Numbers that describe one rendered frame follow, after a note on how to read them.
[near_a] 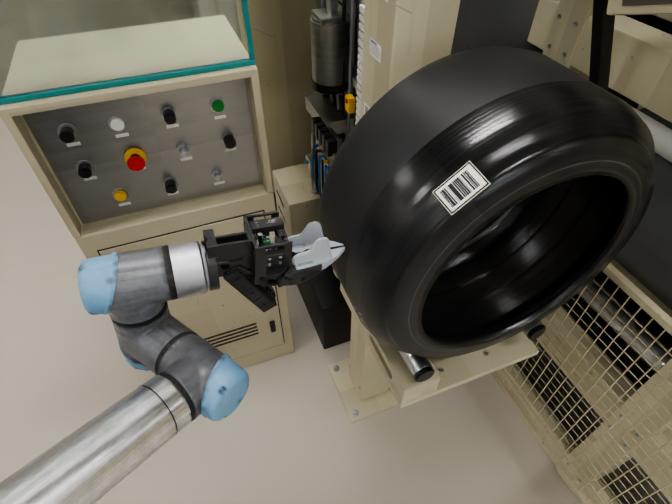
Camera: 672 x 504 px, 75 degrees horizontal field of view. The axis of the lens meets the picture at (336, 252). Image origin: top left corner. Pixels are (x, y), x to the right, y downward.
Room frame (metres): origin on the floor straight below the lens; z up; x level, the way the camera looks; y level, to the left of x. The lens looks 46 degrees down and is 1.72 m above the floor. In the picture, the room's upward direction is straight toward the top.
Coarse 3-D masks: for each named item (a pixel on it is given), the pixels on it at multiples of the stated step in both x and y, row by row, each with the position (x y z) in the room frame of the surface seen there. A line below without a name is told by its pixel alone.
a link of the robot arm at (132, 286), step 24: (96, 264) 0.37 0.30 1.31; (120, 264) 0.37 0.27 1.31; (144, 264) 0.37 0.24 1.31; (168, 264) 0.38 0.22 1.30; (96, 288) 0.34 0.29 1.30; (120, 288) 0.34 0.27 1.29; (144, 288) 0.35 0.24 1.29; (168, 288) 0.36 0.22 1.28; (96, 312) 0.33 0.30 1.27; (120, 312) 0.34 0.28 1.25; (144, 312) 0.34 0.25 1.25
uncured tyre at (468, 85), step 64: (448, 64) 0.66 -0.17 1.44; (512, 64) 0.64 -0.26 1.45; (384, 128) 0.58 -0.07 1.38; (448, 128) 0.52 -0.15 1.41; (512, 128) 0.49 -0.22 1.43; (576, 128) 0.50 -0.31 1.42; (640, 128) 0.56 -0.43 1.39; (384, 192) 0.49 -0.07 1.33; (512, 192) 0.45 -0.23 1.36; (576, 192) 0.72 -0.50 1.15; (640, 192) 0.54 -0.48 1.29; (384, 256) 0.42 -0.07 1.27; (448, 256) 0.42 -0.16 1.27; (512, 256) 0.70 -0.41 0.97; (576, 256) 0.63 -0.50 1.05; (384, 320) 0.41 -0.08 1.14; (448, 320) 0.57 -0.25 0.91; (512, 320) 0.51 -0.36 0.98
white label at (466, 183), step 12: (468, 168) 0.46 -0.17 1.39; (456, 180) 0.45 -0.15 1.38; (468, 180) 0.44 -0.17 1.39; (480, 180) 0.44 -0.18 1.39; (432, 192) 0.45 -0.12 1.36; (444, 192) 0.44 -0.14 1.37; (456, 192) 0.44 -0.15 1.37; (468, 192) 0.43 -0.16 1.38; (444, 204) 0.43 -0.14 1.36; (456, 204) 0.42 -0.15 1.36
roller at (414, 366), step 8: (400, 352) 0.49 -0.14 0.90; (408, 360) 0.46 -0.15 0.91; (416, 360) 0.46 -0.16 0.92; (424, 360) 0.46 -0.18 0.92; (408, 368) 0.46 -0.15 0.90; (416, 368) 0.44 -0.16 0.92; (424, 368) 0.44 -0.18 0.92; (432, 368) 0.44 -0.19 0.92; (416, 376) 0.43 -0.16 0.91; (424, 376) 0.43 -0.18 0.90
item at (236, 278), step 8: (232, 272) 0.41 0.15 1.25; (240, 272) 0.41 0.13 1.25; (232, 280) 0.40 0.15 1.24; (240, 280) 0.41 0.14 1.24; (248, 280) 0.41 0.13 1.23; (240, 288) 0.40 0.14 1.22; (248, 288) 0.41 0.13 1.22; (256, 288) 0.41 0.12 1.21; (264, 288) 0.43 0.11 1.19; (272, 288) 0.45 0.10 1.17; (248, 296) 0.41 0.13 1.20; (256, 296) 0.41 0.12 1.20; (264, 296) 0.41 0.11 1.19; (272, 296) 0.43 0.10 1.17; (256, 304) 0.41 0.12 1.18; (264, 304) 0.41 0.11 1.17; (272, 304) 0.42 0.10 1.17
